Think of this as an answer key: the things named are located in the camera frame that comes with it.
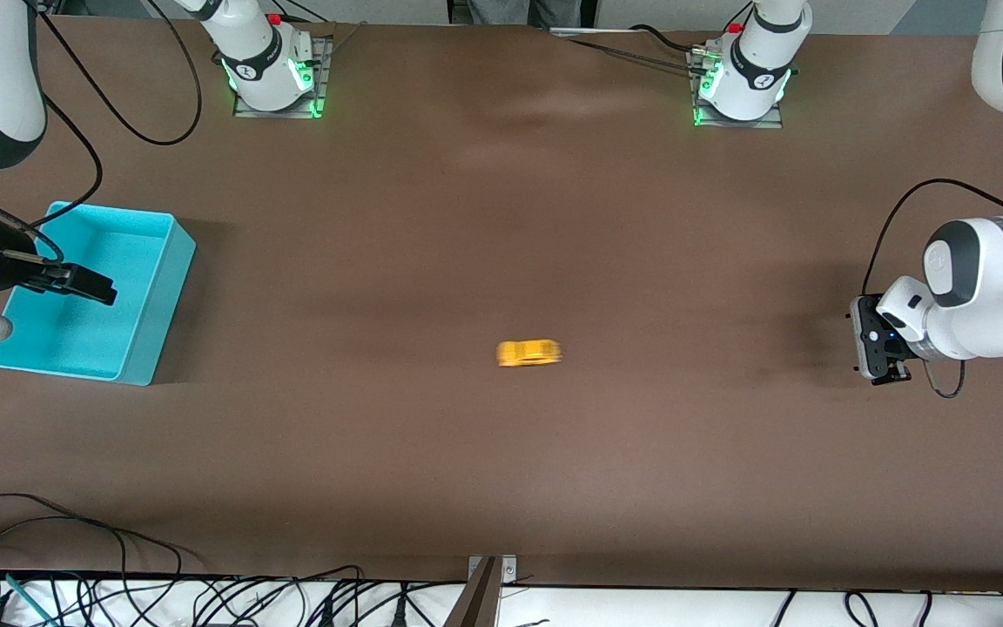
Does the yellow toy beetle car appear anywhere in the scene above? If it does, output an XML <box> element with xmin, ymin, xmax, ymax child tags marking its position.
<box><xmin>496</xmin><ymin>339</ymin><xmax>564</xmax><ymax>369</ymax></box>

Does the person in grey trousers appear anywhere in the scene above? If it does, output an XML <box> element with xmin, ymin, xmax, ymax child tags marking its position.
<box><xmin>467</xmin><ymin>0</ymin><xmax>582</xmax><ymax>29</ymax></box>

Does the black floor cable bundle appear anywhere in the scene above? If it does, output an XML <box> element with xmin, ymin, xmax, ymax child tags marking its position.
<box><xmin>57</xmin><ymin>564</ymin><xmax>468</xmax><ymax>627</ymax></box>

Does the thin black base cable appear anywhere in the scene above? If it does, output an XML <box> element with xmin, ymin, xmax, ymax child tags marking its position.
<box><xmin>564</xmin><ymin>35</ymin><xmax>703</xmax><ymax>76</ymax></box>

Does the black right arm loop cable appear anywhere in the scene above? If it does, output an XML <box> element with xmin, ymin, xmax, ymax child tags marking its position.
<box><xmin>30</xmin><ymin>0</ymin><xmax>204</xmax><ymax>146</ymax></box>

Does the dark metal camera post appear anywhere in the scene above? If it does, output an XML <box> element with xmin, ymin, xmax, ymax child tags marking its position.
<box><xmin>442</xmin><ymin>557</ymin><xmax>502</xmax><ymax>627</ymax></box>

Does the black base power cable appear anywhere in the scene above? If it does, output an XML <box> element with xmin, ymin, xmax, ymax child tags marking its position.
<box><xmin>630</xmin><ymin>24</ymin><xmax>704</xmax><ymax>56</ymax></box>

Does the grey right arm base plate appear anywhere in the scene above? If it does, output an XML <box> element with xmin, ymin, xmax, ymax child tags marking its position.
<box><xmin>232</xmin><ymin>35</ymin><xmax>334</xmax><ymax>120</ymax></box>

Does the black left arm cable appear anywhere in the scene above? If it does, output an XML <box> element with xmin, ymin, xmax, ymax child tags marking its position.
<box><xmin>861</xmin><ymin>0</ymin><xmax>1003</xmax><ymax>299</ymax></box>

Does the teal plastic bin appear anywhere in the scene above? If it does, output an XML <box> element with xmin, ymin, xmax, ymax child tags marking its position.
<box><xmin>0</xmin><ymin>202</ymin><xmax>198</xmax><ymax>387</ymax></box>

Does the teal thin cable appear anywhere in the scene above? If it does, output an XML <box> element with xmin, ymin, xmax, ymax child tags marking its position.
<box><xmin>5</xmin><ymin>573</ymin><xmax>57</xmax><ymax>627</ymax></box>

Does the grey left arm base plate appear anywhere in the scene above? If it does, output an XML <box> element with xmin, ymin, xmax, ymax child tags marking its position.
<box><xmin>687</xmin><ymin>48</ymin><xmax>785</xmax><ymax>131</ymax></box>

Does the silver table edge bracket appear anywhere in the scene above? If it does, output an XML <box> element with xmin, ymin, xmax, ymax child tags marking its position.
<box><xmin>467</xmin><ymin>555</ymin><xmax>518</xmax><ymax>586</ymax></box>

